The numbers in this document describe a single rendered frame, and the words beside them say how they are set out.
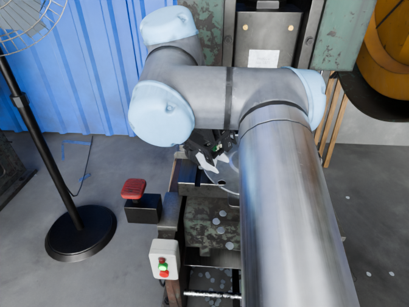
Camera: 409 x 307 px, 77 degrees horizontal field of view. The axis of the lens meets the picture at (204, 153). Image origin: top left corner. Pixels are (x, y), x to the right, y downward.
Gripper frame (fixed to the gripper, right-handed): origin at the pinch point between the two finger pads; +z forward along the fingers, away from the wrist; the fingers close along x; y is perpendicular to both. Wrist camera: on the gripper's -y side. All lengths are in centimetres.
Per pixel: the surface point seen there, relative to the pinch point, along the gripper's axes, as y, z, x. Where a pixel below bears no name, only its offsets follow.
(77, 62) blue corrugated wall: -169, 31, 24
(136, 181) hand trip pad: -18.2, 6.8, -13.7
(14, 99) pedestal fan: -80, -5, -23
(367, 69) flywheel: 13, 5, 54
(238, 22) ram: -7.1, -21.4, 23.9
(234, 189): 4.4, 9.9, 1.9
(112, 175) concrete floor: -113, 87, -14
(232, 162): -2.5, 11.6, 9.0
